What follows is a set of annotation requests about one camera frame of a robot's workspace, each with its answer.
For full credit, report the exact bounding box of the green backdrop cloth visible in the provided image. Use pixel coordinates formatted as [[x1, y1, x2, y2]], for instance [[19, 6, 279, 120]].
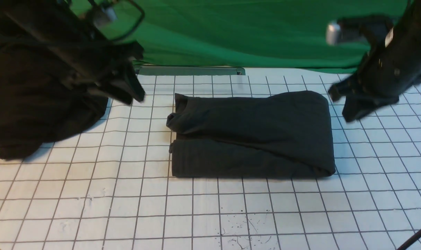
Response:
[[70, 0, 411, 74]]

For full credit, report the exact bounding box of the white grid-pattern table mat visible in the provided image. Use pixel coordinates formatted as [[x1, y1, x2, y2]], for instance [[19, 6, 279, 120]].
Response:
[[0, 68, 421, 250]]

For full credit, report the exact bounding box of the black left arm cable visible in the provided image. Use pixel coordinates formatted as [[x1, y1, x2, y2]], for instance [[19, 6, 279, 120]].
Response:
[[58, 0, 145, 44]]

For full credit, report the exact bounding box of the black crumpled garment pile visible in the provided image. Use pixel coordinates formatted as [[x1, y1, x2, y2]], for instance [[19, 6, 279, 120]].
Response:
[[0, 41, 108, 160]]

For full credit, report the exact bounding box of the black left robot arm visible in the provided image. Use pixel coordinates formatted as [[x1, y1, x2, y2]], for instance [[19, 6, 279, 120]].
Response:
[[0, 0, 146, 106]]

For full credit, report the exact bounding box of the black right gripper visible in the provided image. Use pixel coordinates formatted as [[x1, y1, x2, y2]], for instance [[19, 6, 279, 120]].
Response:
[[328, 35, 421, 123]]

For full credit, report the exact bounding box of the gray metal bar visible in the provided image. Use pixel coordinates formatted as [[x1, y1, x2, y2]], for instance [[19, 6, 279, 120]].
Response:
[[135, 65, 246, 76]]

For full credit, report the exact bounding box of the gray long-sleeve top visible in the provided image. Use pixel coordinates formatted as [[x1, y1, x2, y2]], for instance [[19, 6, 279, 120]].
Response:
[[166, 91, 336, 179]]

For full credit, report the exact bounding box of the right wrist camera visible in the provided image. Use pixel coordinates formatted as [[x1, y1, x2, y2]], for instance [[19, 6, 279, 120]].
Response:
[[326, 15, 396, 46]]

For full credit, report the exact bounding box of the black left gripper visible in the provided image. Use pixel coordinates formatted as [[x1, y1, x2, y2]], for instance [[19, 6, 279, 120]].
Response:
[[9, 7, 146, 106]]

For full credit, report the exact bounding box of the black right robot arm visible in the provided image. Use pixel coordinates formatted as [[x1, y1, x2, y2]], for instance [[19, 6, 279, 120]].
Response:
[[326, 0, 421, 123]]

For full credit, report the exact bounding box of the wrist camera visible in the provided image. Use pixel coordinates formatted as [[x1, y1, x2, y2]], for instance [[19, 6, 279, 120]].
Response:
[[326, 15, 396, 46], [85, 1, 117, 28]]

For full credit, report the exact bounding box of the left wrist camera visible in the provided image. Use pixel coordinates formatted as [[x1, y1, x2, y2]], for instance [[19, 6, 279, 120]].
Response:
[[85, 1, 117, 28]]

